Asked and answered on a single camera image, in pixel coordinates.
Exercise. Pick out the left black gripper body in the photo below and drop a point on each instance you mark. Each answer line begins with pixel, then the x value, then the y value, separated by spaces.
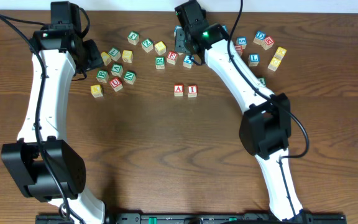
pixel 91 56

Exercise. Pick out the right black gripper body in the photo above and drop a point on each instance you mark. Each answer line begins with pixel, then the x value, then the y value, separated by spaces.
pixel 181 43

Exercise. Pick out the blue 2 block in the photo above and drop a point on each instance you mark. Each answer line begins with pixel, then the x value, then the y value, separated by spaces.
pixel 187 61

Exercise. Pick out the red A block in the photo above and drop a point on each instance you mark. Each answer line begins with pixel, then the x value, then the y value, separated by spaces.
pixel 178 90

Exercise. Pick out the red I block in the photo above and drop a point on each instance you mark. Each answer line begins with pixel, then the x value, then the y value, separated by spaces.
pixel 192 91

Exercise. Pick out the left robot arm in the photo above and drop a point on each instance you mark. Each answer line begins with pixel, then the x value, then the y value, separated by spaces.
pixel 41 162

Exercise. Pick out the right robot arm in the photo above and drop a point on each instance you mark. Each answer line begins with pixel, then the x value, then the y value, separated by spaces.
pixel 266 117

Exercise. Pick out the red E block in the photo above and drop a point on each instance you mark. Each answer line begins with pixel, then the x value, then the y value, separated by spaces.
pixel 172 57

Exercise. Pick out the yellow block far left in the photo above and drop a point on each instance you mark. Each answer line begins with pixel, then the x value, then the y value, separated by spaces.
pixel 106 58

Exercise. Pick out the blue block top centre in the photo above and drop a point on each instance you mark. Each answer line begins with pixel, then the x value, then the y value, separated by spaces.
pixel 175 31

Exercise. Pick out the green B block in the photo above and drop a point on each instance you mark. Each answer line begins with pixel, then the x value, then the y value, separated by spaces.
pixel 102 76

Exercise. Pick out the yellow S block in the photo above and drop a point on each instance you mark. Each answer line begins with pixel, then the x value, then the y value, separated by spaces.
pixel 160 48

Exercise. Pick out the green L block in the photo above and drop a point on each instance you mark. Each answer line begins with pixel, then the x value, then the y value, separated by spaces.
pixel 114 54

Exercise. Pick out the green R block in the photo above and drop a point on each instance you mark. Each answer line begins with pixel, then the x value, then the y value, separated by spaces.
pixel 160 63

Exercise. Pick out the green V block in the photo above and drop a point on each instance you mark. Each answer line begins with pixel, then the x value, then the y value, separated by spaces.
pixel 117 70

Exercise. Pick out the yellow K block left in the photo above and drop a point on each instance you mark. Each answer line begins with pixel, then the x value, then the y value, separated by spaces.
pixel 96 91

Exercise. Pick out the yellow k block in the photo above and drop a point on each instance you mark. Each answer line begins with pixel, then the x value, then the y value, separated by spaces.
pixel 96 91
pixel 280 53

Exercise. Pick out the green Z block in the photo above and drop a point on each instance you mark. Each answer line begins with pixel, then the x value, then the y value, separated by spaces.
pixel 147 45

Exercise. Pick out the red U block left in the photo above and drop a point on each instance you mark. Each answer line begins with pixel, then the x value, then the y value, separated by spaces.
pixel 116 84

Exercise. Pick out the red u block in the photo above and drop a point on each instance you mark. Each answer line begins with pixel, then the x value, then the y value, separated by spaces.
pixel 239 50
pixel 116 84

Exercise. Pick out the green N block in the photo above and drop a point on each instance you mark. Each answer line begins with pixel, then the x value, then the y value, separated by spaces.
pixel 130 77

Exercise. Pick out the green block top left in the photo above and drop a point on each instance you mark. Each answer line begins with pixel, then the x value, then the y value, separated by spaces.
pixel 133 38

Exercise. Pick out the red U block right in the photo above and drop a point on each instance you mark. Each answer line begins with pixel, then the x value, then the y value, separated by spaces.
pixel 239 50

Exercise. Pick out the blue 5 block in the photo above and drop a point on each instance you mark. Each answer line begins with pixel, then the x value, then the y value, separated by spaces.
pixel 241 41

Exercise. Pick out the blue L block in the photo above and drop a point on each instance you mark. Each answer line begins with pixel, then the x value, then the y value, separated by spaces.
pixel 253 60

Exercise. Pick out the blue D block right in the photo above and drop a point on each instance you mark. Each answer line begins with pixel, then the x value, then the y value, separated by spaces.
pixel 259 37

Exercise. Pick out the red M block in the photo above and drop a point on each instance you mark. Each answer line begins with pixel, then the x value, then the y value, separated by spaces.
pixel 267 43

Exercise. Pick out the green 4 block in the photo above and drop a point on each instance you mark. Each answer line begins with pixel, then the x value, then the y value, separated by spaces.
pixel 262 82

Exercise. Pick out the yellow G block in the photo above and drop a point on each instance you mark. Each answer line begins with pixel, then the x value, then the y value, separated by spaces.
pixel 274 64

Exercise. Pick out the yellow K block right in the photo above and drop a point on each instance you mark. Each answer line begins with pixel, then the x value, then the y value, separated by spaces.
pixel 280 53

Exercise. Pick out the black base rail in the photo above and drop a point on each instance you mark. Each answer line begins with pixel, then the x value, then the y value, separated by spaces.
pixel 304 218

